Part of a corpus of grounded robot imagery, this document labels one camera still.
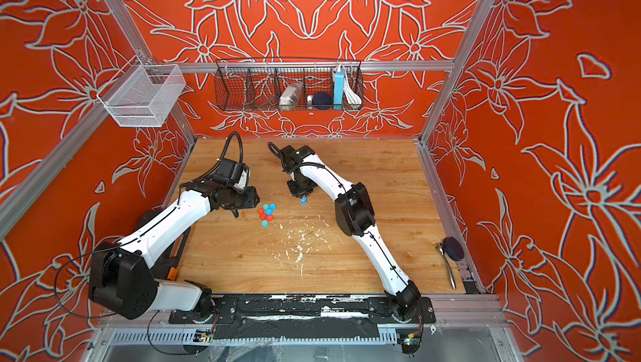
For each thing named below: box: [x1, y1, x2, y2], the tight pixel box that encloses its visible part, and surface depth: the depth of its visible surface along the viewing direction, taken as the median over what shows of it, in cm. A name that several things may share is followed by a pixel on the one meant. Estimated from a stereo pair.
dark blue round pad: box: [443, 236, 465, 262], surface depth 86 cm
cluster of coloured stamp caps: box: [257, 202, 277, 228], surface depth 96 cm
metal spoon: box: [439, 242, 457, 290], surface depth 81 cm
